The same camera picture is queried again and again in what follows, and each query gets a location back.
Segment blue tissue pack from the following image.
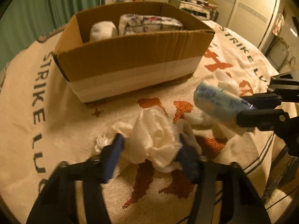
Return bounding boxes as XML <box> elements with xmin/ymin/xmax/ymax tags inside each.
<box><xmin>194</xmin><ymin>81</ymin><xmax>256</xmax><ymax>129</ymax></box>

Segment white lace cloth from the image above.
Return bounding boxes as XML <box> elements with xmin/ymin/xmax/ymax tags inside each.
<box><xmin>95</xmin><ymin>106</ymin><xmax>202</xmax><ymax>172</ymax></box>

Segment cream blanket with orange characters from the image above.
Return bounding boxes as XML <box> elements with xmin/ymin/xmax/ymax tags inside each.
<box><xmin>1</xmin><ymin>22</ymin><xmax>280</xmax><ymax>223</ymax></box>

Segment white wardrobe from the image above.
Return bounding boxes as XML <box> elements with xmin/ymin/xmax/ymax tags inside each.
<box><xmin>214</xmin><ymin>0</ymin><xmax>281</xmax><ymax>50</ymax></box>

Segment brown cardboard box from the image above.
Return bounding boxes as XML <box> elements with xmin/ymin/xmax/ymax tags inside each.
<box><xmin>53</xmin><ymin>1</ymin><xmax>215</xmax><ymax>103</ymax></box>

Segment white plush item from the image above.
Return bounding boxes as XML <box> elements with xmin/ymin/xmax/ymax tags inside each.
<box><xmin>90</xmin><ymin>21</ymin><xmax>118</xmax><ymax>42</ymax></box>

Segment white dressing table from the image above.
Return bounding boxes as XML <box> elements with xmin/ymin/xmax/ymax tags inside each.
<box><xmin>168</xmin><ymin>0</ymin><xmax>219</xmax><ymax>22</ymax></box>

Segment black white patterned bundle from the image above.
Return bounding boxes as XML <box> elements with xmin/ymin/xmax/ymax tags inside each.
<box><xmin>119</xmin><ymin>14</ymin><xmax>184</xmax><ymax>36</ymax></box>

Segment green curtain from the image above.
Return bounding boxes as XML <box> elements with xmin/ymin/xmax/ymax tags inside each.
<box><xmin>1</xmin><ymin>0</ymin><xmax>105</xmax><ymax>68</ymax></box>

